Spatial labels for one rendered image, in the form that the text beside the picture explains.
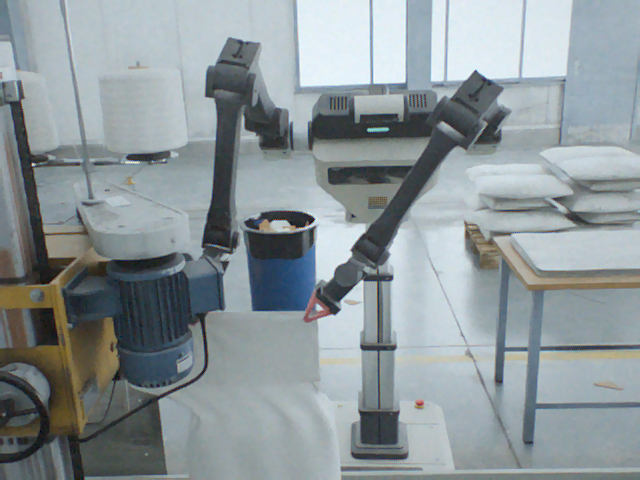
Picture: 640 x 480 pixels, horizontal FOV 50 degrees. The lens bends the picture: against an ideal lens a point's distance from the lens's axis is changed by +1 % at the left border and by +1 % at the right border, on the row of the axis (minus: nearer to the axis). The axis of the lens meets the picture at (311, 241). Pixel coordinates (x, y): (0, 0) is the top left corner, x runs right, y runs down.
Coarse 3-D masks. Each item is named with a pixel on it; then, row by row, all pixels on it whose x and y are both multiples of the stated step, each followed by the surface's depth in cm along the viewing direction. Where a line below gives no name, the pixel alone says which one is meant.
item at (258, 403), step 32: (224, 320) 170; (256, 320) 170; (288, 320) 170; (224, 352) 173; (256, 352) 173; (288, 352) 173; (192, 384) 176; (224, 384) 176; (256, 384) 176; (288, 384) 175; (192, 416) 178; (224, 416) 172; (256, 416) 172; (288, 416) 171; (320, 416) 173; (192, 448) 176; (224, 448) 173; (256, 448) 172; (288, 448) 172; (320, 448) 174
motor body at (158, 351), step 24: (168, 264) 130; (120, 288) 128; (144, 288) 128; (168, 288) 130; (144, 312) 128; (168, 312) 130; (120, 336) 132; (144, 336) 131; (168, 336) 132; (192, 336) 138; (120, 360) 134; (144, 360) 131; (168, 360) 132; (192, 360) 138; (144, 384) 133; (168, 384) 134
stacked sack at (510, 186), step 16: (480, 176) 511; (496, 176) 503; (512, 176) 498; (528, 176) 497; (544, 176) 495; (480, 192) 481; (496, 192) 479; (512, 192) 477; (528, 192) 475; (544, 192) 474; (560, 192) 472
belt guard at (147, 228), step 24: (96, 192) 153; (120, 192) 152; (96, 216) 133; (120, 216) 132; (144, 216) 132; (168, 216) 131; (96, 240) 126; (120, 240) 122; (144, 240) 122; (168, 240) 125
